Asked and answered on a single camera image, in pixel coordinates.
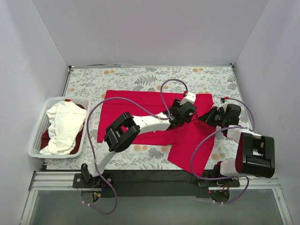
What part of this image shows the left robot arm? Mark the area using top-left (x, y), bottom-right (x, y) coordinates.
top-left (81, 94), bottom-right (196, 188)

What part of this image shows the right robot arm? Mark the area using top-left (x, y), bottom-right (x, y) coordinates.
top-left (198, 103), bottom-right (275, 186)

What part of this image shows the floral patterned table mat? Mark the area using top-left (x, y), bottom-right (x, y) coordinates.
top-left (44, 66), bottom-right (243, 170)

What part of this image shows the white t shirt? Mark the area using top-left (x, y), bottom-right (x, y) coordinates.
top-left (39, 100), bottom-right (87, 155)

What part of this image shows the white plastic laundry basket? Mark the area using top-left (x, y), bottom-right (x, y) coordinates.
top-left (28, 97), bottom-right (91, 159)

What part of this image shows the dark red t shirt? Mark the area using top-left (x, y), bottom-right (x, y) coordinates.
top-left (40, 99), bottom-right (87, 158)

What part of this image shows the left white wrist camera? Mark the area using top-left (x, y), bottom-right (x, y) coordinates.
top-left (180, 92), bottom-right (196, 105)

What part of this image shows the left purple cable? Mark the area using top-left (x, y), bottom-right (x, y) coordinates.
top-left (86, 79), bottom-right (189, 215)

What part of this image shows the purple cable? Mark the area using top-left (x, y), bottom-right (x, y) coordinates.
top-left (86, 79), bottom-right (189, 215)
top-left (189, 96), bottom-right (255, 205)

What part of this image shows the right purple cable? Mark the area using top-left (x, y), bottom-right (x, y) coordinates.
top-left (189, 96), bottom-right (255, 205)

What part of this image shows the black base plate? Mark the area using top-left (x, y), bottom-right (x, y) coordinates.
top-left (72, 169), bottom-right (241, 199)

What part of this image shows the aluminium frame rail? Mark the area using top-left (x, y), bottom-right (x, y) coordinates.
top-left (29, 171), bottom-right (293, 225)

